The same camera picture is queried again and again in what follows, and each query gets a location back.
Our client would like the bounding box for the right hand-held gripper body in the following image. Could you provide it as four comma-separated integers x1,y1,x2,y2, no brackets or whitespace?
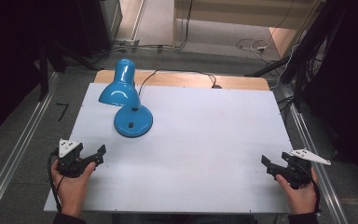
281,147,332,190

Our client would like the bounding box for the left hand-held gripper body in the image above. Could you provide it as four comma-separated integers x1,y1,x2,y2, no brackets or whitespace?
57,138,90,179

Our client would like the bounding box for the blue desk lamp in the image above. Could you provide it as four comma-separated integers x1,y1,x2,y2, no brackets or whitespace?
98,58,154,139

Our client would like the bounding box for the person's right hand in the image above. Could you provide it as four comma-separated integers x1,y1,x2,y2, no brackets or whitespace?
274,168,320,216

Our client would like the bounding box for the person's left hand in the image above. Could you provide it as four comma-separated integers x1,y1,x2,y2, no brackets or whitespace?
50,158,97,217

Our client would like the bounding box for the black metal stand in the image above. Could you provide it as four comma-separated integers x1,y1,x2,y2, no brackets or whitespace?
35,41,101,103
244,0,349,110

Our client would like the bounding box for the grey power strip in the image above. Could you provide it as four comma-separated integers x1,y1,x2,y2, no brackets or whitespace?
113,38,141,53

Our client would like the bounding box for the dark cabinet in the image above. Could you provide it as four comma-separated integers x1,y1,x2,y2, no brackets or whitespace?
74,0,123,59

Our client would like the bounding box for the light wooden furniture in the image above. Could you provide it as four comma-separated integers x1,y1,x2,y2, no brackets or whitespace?
172,0,325,60

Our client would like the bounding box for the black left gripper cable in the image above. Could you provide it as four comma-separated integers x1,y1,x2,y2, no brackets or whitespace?
47,148,63,215

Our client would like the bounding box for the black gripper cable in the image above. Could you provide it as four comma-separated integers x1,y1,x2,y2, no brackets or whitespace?
47,148,63,215
304,167,323,215

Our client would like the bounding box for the aluminium floor rail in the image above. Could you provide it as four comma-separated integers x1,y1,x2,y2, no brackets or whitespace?
280,86,351,224
0,72,60,224

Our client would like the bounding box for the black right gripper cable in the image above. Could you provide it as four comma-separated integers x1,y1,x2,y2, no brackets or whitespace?
304,167,323,215

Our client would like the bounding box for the black lamp cable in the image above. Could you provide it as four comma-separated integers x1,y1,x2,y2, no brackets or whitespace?
137,69,223,96

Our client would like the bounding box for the white cable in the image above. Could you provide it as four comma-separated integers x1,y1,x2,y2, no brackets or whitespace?
235,37,272,63

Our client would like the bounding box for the black hanging cable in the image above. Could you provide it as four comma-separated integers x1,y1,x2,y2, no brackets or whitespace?
176,0,195,51

